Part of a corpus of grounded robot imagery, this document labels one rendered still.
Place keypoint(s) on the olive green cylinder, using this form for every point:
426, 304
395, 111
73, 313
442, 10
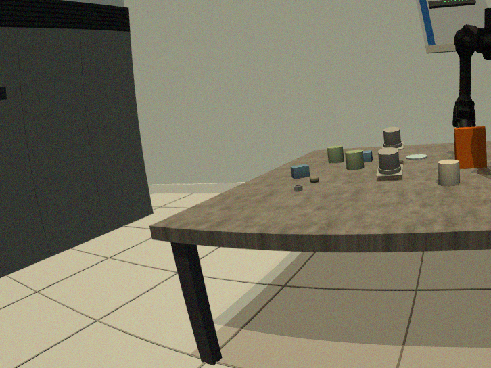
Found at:
335, 154
354, 160

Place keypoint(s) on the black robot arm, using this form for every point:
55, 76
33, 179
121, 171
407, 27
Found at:
467, 40

